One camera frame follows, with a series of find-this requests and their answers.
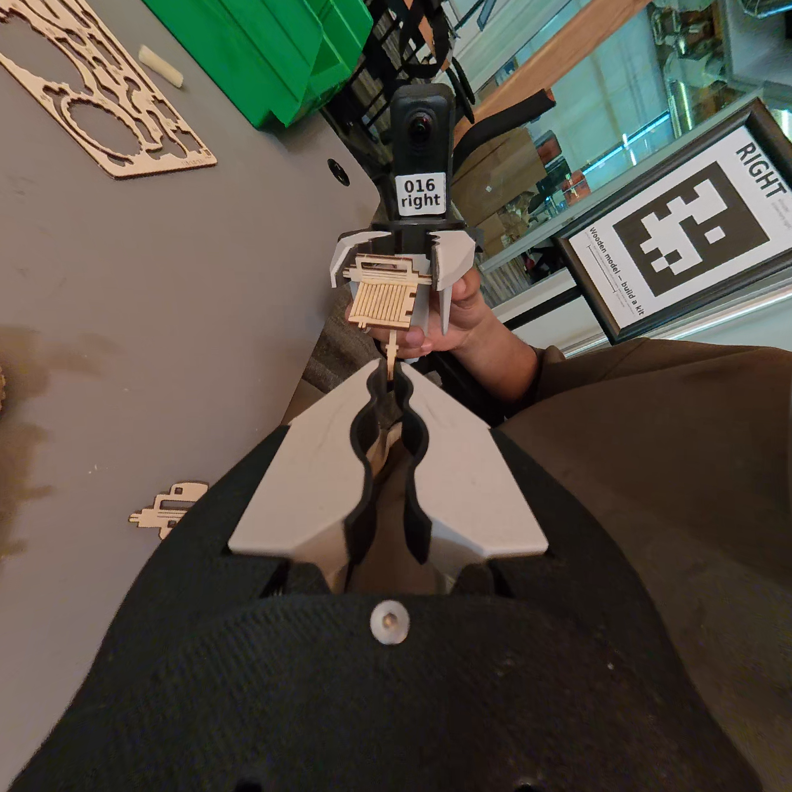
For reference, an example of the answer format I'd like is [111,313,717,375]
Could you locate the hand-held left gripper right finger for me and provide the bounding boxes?
[395,362,550,595]

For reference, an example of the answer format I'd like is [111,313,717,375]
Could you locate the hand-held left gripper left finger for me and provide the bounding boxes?
[228,358,392,594]

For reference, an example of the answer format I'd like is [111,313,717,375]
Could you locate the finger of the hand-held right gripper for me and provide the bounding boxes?
[431,233,477,336]
[329,233,386,290]

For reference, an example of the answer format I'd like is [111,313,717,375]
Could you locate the wooden model assembly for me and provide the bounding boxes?
[348,252,435,333]

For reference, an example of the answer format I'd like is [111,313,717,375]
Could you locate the person's right forearm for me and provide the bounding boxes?
[448,318,540,404]

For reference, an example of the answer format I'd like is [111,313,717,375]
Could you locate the grey desk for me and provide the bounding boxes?
[0,0,380,792]

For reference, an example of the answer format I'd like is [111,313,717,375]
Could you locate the person's right hand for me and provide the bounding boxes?
[395,267,497,361]

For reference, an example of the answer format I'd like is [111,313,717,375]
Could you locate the black office chair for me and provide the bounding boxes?
[452,59,558,165]

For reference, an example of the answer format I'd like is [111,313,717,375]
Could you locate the cardboard box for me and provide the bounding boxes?
[455,127,548,256]

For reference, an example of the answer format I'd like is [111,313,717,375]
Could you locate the flat wooden side piece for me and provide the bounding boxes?
[128,481,209,540]

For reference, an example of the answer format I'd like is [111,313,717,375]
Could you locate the wooden beam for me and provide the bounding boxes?
[473,0,660,127]

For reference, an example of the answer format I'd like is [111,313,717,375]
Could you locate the person's brown clothing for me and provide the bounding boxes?
[365,337,792,792]

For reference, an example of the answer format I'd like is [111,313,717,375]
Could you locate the wooden sheet with round cutouts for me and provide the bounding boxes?
[0,0,219,182]

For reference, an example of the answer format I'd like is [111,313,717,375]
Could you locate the green plastic bin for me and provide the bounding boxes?
[141,0,374,132]

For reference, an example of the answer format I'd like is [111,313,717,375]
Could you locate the framed marker sign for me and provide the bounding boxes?
[552,96,792,347]

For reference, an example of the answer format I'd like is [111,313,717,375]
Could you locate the small white block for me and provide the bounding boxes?
[137,45,185,89]

